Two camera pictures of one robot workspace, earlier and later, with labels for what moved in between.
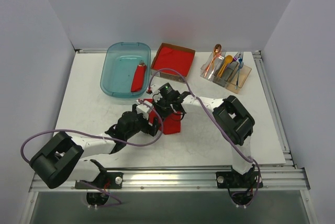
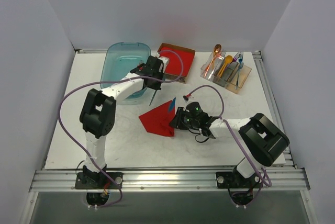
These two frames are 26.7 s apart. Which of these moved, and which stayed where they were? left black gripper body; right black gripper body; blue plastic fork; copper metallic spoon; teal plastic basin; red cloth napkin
Moved: right black gripper body; left black gripper body
Stayed: red cloth napkin; copper metallic spoon; teal plastic basin; blue plastic fork
